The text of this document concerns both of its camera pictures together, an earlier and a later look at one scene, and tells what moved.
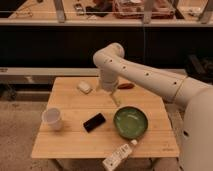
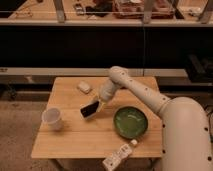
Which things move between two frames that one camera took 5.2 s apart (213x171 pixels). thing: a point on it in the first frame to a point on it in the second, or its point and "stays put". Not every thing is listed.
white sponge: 84,86 stays put
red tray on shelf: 134,9 stays put
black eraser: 94,122 to 89,109
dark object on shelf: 100,9 stays put
